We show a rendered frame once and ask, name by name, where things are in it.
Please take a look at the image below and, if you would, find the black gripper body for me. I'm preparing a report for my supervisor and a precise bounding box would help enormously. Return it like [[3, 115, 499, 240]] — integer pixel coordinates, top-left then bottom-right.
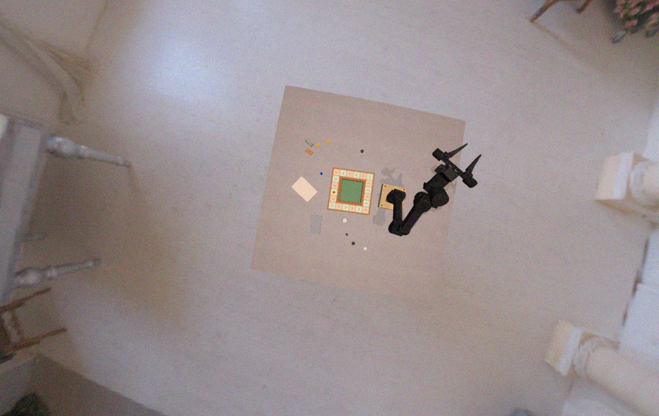
[[433, 148, 478, 188]]

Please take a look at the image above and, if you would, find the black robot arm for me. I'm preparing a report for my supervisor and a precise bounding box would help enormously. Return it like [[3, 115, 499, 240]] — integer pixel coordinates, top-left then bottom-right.
[[385, 164, 458, 236]]

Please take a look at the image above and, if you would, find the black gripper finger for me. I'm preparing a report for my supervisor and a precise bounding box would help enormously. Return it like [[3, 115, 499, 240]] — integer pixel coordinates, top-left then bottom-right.
[[466, 155, 481, 176], [444, 144, 467, 158]]

